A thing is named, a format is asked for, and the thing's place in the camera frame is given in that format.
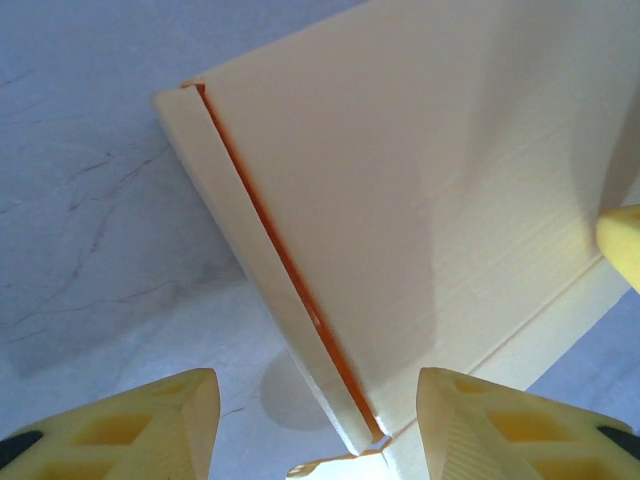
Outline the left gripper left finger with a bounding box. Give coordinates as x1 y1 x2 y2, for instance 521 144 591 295
0 368 221 480

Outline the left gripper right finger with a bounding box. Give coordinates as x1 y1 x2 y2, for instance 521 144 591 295
416 367 640 480

